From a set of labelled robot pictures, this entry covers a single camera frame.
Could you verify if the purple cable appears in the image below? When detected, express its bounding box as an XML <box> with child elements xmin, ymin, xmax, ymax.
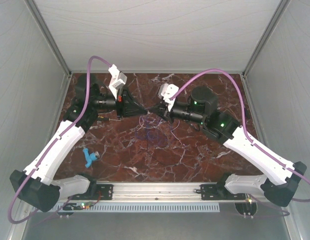
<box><xmin>7</xmin><ymin>55</ymin><xmax>113</xmax><ymax>224</ymax></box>
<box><xmin>171</xmin><ymin>69</ymin><xmax>310</xmax><ymax>217</ymax></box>

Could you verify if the black zip tie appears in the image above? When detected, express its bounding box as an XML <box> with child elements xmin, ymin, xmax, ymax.
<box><xmin>146</xmin><ymin>139</ymin><xmax>171</xmax><ymax>167</ymax></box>

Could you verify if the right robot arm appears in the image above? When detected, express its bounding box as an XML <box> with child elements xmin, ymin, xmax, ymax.
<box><xmin>149</xmin><ymin>83</ymin><xmax>307</xmax><ymax>207</ymax></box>

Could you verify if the yellow black phillips screwdriver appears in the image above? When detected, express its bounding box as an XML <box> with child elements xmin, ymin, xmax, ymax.
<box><xmin>97</xmin><ymin>116</ymin><xmax>122</xmax><ymax>122</ymax></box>

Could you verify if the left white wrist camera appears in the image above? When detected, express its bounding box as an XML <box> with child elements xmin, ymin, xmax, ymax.
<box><xmin>108</xmin><ymin>64</ymin><xmax>127</xmax><ymax>99</ymax></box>

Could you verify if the purple wire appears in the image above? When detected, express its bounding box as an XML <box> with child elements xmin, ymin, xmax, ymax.
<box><xmin>138</xmin><ymin>115</ymin><xmax>181</xmax><ymax>148</ymax></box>

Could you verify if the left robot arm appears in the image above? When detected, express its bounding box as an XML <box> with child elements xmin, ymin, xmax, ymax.
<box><xmin>9</xmin><ymin>72</ymin><xmax>147</xmax><ymax>212</ymax></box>

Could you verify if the blue wire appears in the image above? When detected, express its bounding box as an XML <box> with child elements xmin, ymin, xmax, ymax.
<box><xmin>133</xmin><ymin>114</ymin><xmax>171</xmax><ymax>147</ymax></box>

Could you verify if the grey slotted cable duct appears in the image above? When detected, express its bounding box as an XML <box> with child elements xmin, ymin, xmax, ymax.
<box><xmin>59</xmin><ymin>201</ymin><xmax>220</xmax><ymax>213</ymax></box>

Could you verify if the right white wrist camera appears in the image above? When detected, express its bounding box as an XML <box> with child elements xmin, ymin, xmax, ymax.
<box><xmin>158</xmin><ymin>83</ymin><xmax>179</xmax><ymax>112</ymax></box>

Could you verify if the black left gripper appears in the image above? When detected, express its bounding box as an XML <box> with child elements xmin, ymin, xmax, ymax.
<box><xmin>93</xmin><ymin>86</ymin><xmax>150</xmax><ymax>120</ymax></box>

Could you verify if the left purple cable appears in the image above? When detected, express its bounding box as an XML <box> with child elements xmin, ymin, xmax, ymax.
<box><xmin>7</xmin><ymin>55</ymin><xmax>113</xmax><ymax>224</ymax></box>

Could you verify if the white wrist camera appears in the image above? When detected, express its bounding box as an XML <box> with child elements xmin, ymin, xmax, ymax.
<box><xmin>158</xmin><ymin>83</ymin><xmax>179</xmax><ymax>112</ymax></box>
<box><xmin>108</xmin><ymin>64</ymin><xmax>127</xmax><ymax>99</ymax></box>

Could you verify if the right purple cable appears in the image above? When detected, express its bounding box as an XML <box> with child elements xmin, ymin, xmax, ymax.
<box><xmin>171</xmin><ymin>69</ymin><xmax>310</xmax><ymax>217</ymax></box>

